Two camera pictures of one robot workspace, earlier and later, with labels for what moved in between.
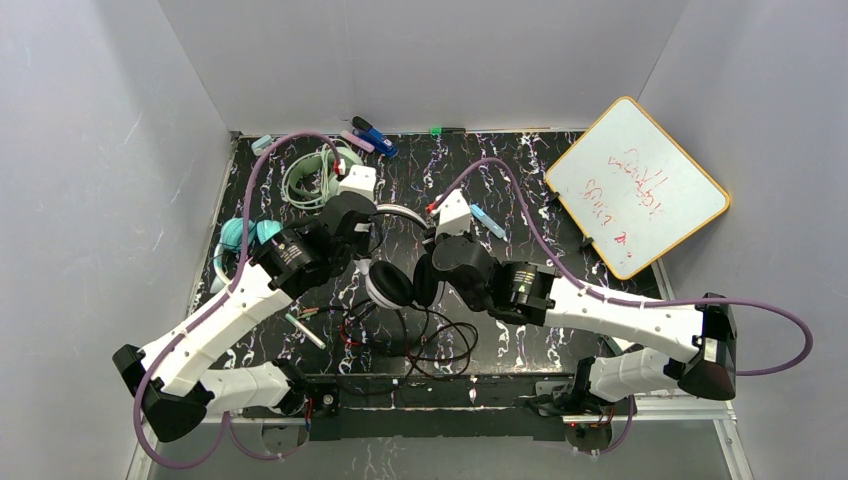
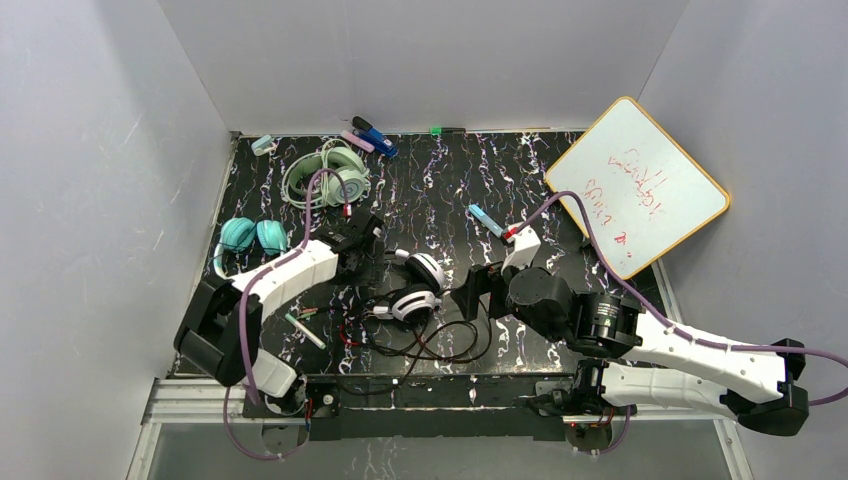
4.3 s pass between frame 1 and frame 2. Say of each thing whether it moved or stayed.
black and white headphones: moved
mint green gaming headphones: stayed
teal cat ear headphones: stayed
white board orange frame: stayed
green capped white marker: stayed
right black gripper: moved
